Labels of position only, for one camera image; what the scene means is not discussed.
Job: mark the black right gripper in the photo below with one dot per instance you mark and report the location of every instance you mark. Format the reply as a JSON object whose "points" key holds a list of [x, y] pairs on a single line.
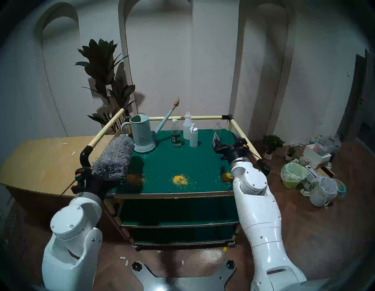
{"points": [[234, 151]]}

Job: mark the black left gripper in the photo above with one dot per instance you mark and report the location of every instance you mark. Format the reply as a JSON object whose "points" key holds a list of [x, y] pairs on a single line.
{"points": [[93, 186]]}

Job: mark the grey fluffy duster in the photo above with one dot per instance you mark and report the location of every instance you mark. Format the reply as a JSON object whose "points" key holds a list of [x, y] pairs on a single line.
{"points": [[115, 157]]}

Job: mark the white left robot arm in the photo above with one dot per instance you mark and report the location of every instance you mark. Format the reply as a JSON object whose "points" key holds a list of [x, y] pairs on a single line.
{"points": [[73, 234]]}

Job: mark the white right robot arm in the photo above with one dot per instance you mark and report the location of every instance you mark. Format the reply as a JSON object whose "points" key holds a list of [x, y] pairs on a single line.
{"points": [[260, 211]]}

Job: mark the green three-tier shelf cart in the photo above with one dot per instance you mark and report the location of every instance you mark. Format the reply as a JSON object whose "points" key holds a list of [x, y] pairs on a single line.
{"points": [[181, 158]]}

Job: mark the clear glass bottle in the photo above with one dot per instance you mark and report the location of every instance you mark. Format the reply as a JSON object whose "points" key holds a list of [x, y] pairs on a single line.
{"points": [[218, 126]]}

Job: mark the white pump bottle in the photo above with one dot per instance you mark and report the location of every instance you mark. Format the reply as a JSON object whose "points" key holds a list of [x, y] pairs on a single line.
{"points": [[193, 138]]}

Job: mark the yellow crumb pile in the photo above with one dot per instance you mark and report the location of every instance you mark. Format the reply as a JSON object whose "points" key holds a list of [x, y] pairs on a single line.
{"points": [[179, 179], [227, 176], [134, 179]]}

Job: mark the tall white plastic bottle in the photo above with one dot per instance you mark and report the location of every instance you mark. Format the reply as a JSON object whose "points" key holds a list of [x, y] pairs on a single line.
{"points": [[187, 127]]}

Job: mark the bushy small potted plant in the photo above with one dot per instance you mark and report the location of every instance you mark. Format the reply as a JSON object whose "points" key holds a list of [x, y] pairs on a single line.
{"points": [[272, 142]]}

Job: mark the clear green-label water bottle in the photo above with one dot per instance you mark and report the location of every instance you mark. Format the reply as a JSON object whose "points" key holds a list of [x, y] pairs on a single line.
{"points": [[175, 136]]}

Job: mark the light wooden table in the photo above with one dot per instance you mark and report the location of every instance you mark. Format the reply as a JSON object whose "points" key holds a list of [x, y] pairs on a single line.
{"points": [[44, 164]]}

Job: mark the tiny potted plant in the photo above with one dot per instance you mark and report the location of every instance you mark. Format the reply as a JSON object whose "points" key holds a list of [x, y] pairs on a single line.
{"points": [[290, 152]]}

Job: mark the teal watering can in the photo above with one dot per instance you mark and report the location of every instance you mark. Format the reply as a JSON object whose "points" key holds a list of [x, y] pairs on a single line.
{"points": [[143, 135]]}

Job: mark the green-bagged waste bin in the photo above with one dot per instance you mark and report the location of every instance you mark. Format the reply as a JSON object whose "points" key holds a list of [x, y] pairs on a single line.
{"points": [[293, 174]]}

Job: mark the white cardboard box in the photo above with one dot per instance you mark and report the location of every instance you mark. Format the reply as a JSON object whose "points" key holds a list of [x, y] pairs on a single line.
{"points": [[315, 155]]}

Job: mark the open printed carton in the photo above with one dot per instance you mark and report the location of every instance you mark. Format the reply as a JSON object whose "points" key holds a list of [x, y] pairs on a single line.
{"points": [[312, 173]]}

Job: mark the black star knob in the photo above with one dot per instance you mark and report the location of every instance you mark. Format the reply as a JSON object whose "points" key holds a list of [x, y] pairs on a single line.
{"points": [[136, 266], [230, 264]]}

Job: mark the white-bagged waste bin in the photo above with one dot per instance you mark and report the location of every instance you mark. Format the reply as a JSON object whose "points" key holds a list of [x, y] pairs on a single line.
{"points": [[322, 190]]}

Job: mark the spilled crumbs on floor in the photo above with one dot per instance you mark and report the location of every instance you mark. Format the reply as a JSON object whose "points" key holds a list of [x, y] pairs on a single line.
{"points": [[209, 256]]}

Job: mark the tall dark leafy plant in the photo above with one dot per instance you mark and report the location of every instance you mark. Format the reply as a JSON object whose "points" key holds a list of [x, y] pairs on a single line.
{"points": [[101, 67]]}

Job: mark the teal bucket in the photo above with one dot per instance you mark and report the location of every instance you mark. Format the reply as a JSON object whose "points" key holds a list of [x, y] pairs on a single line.
{"points": [[342, 189]]}

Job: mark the dark door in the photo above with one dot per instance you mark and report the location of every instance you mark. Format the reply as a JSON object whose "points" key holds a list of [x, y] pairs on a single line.
{"points": [[356, 96]]}

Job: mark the grey metal robot base plate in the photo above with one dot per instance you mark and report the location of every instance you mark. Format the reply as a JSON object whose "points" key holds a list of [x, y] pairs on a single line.
{"points": [[181, 283]]}

